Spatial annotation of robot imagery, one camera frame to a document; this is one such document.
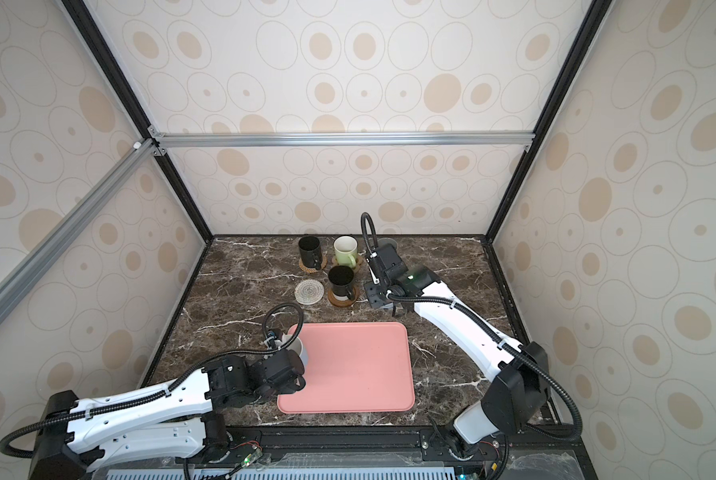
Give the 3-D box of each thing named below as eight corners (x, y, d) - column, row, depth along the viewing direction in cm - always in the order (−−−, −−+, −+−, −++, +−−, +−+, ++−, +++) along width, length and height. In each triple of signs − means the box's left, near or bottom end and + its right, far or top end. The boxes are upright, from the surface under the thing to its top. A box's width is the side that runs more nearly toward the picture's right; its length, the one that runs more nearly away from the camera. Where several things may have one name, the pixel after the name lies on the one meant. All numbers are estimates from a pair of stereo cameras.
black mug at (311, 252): (300, 273, 111) (295, 254, 103) (304, 251, 118) (300, 232, 110) (320, 273, 111) (317, 254, 103) (323, 251, 118) (320, 232, 110)
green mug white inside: (334, 277, 110) (332, 259, 102) (336, 254, 117) (334, 235, 109) (356, 277, 110) (356, 259, 102) (357, 254, 117) (356, 235, 109)
